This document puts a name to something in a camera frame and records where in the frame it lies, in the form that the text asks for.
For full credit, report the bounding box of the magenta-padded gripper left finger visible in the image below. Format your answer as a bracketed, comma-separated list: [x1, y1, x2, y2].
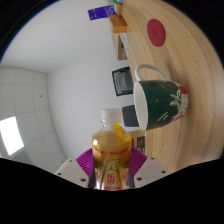
[54, 148, 96, 189]

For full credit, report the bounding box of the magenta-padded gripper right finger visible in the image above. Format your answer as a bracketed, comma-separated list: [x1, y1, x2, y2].
[128, 146, 172, 189]

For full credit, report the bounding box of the orange-label drink bottle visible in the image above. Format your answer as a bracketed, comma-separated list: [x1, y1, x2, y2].
[91, 108, 133, 191]

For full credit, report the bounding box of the green and white mug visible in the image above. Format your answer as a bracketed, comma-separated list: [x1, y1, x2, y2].
[133, 63, 190, 132]

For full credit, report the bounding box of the large square ceiling light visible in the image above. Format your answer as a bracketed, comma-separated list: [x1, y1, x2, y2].
[0, 115, 25, 157]

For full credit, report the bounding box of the wooden side desk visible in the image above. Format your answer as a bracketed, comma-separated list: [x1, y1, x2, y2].
[111, 31, 130, 61]

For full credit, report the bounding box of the flat round red coaster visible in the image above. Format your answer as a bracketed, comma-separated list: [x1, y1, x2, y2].
[146, 18, 167, 48]

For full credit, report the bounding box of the orange-brown box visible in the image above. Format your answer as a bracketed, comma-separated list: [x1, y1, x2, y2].
[109, 13, 129, 34]

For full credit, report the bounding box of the purple standing package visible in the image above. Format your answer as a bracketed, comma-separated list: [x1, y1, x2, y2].
[87, 4, 118, 21]

